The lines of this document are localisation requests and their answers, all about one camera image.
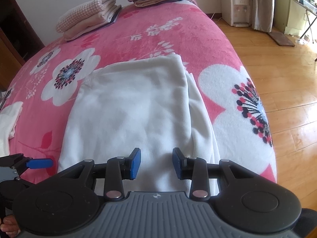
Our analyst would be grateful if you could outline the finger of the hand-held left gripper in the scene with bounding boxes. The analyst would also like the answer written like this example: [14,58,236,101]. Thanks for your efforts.
[9,153,54,178]

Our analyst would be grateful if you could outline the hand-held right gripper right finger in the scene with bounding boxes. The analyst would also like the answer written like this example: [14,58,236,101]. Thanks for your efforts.
[172,147,258,200]

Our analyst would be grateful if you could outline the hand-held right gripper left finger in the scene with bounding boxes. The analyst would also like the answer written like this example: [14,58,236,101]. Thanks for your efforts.
[57,147,142,200]

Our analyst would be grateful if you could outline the white sweatshirt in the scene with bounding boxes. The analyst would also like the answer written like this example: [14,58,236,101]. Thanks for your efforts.
[57,54,221,196]

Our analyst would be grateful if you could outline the person's left hand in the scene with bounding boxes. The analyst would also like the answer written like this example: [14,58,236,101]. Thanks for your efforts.
[0,214,21,236]

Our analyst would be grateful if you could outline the white fluffy cloth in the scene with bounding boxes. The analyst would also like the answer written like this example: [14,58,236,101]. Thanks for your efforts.
[0,102,24,159]

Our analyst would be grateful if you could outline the black slim object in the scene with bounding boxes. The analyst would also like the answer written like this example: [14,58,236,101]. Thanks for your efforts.
[0,89,11,109]

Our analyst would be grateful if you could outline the pink floral blanket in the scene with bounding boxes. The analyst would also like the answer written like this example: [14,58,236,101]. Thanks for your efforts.
[0,0,276,196]

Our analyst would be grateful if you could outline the beige folded sweater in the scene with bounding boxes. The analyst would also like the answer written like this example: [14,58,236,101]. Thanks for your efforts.
[63,4,122,41]

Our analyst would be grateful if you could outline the person's dark clothing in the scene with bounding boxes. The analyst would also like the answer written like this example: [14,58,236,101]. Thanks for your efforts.
[295,207,317,238]

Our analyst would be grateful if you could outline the pink checked folded sweater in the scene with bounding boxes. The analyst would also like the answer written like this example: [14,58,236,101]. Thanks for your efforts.
[56,0,117,34]

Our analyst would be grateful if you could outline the brown floor board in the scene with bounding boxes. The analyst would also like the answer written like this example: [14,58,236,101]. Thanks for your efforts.
[267,31,296,47]

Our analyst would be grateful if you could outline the white water dispenser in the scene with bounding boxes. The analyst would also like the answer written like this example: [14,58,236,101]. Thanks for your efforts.
[220,0,253,28]

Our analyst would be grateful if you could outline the beige curtain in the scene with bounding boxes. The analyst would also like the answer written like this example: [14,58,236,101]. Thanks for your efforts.
[250,0,275,33]

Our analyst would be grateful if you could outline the folding table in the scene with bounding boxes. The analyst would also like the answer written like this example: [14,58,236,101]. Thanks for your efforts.
[293,0,317,62]

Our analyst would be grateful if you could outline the dark doorway frame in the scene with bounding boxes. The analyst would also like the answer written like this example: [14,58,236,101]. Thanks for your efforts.
[0,0,46,90]

